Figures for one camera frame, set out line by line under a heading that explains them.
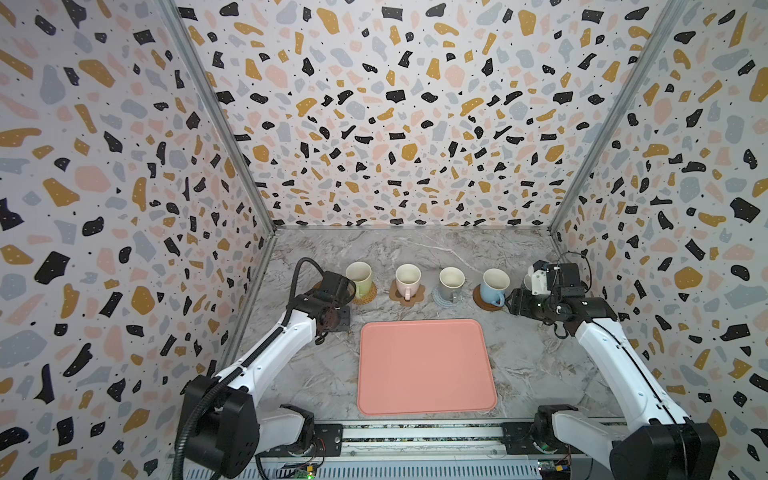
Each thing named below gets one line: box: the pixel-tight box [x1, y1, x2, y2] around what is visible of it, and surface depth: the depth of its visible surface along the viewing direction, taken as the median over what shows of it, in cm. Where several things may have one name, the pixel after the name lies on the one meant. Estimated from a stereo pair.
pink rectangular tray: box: [358, 319, 498, 416], surface depth 89 cm
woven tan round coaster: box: [352, 281, 378, 305], surface depth 102 cm
